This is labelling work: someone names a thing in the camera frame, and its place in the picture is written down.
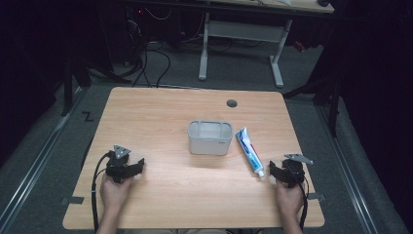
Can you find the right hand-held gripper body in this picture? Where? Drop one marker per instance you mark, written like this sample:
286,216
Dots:
293,170

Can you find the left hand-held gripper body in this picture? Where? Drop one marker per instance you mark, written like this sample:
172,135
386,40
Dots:
117,164

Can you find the blue white toothpaste tube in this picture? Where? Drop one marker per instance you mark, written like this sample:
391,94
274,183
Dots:
250,152

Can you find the white plastic storage box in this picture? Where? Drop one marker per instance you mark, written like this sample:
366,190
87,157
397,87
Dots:
210,144

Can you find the person's right hand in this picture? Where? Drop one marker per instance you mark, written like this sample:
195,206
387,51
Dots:
289,200

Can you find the person's left hand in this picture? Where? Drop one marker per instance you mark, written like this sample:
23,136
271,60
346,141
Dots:
114,193

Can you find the grey tape strip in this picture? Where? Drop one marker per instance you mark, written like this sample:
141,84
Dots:
74,200
315,196

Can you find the black metal stand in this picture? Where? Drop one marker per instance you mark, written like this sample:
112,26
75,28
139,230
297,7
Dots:
69,78
324,91

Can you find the desk with white legs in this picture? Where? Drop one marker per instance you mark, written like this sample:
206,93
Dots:
242,31

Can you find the metal floor rail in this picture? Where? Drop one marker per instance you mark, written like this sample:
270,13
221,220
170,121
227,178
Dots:
349,172
34,162

